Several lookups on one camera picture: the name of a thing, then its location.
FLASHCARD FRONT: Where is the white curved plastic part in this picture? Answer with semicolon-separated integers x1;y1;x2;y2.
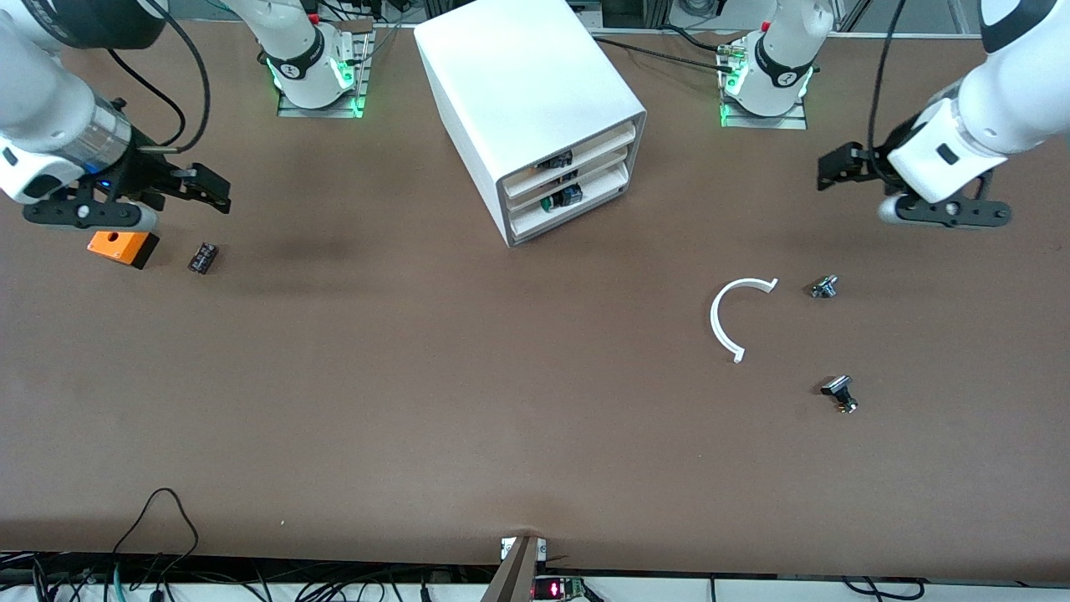
710;277;780;365

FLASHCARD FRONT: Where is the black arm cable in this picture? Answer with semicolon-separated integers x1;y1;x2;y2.
107;0;211;153
868;0;908;168

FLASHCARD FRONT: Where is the black right camera mount bar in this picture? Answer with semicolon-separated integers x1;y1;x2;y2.
23;201;143;232

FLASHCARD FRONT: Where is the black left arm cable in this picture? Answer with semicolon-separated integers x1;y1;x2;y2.
868;0;908;168

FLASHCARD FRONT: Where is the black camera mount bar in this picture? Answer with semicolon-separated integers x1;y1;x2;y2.
23;201;143;232
899;195;1014;229

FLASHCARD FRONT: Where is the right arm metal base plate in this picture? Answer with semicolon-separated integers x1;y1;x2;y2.
276;17;373;120

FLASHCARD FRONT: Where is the orange button enclosure box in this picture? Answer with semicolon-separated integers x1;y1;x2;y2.
87;230;160;270

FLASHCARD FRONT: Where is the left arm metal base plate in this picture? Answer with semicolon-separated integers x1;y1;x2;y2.
719;38;810;130

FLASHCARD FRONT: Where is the white plastic drawer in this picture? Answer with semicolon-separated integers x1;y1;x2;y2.
504;155;632;210
508;180;629;244
500;121;643;189

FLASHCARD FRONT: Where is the metal table edge bracket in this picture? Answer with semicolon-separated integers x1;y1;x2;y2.
481;535;548;602

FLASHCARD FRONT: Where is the device with red display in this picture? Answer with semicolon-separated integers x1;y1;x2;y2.
533;575;586;601

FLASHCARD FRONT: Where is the looped black cable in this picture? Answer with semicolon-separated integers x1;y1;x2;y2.
111;487;201;578

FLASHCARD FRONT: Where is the white drawer cabinet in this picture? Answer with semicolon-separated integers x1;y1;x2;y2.
414;0;649;249

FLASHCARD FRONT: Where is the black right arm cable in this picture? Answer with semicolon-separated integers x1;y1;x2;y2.
107;0;211;153

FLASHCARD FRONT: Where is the black left camera mount bar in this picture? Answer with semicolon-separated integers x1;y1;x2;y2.
899;195;1014;229

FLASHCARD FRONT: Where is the black cable on table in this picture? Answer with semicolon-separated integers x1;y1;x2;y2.
592;23;741;76

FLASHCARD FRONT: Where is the black capped metal switch part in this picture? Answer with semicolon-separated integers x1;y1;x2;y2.
820;375;860;415

